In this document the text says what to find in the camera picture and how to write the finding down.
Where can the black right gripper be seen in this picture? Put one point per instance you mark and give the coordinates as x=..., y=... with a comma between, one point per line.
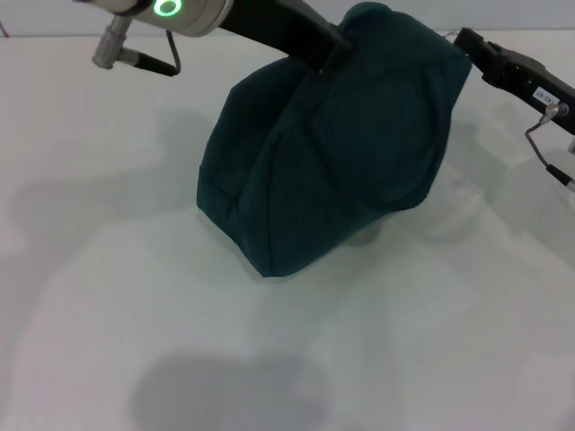
x=534, y=85

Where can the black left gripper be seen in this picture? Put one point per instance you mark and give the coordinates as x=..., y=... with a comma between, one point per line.
x=278, y=27

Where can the teal insulated lunch bag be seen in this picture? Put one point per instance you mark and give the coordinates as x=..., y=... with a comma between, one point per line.
x=341, y=157

